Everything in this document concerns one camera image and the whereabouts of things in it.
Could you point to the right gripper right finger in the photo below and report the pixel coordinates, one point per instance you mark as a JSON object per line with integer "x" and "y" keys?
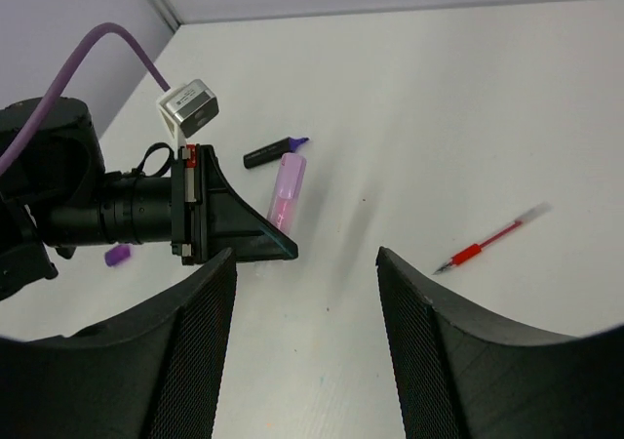
{"x": 463, "y": 371}

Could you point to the purple marker cap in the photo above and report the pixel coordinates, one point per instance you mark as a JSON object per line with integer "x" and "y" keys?
{"x": 118, "y": 255}

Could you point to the red gel pen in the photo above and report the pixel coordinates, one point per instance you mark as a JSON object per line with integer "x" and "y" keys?
{"x": 474, "y": 249}

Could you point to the black purple-tip marker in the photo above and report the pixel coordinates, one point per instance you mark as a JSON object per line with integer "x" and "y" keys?
{"x": 272, "y": 152}

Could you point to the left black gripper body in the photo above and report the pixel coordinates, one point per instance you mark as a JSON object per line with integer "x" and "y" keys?
{"x": 191, "y": 215}

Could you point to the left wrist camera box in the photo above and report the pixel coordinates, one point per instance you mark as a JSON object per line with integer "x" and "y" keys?
{"x": 185, "y": 110}

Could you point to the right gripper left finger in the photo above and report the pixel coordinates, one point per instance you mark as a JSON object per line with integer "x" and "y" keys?
{"x": 152, "y": 371}

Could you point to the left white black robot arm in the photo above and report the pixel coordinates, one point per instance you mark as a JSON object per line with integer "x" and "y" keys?
{"x": 58, "y": 196}

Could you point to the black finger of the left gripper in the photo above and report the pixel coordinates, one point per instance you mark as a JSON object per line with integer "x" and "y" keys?
{"x": 231, "y": 223}

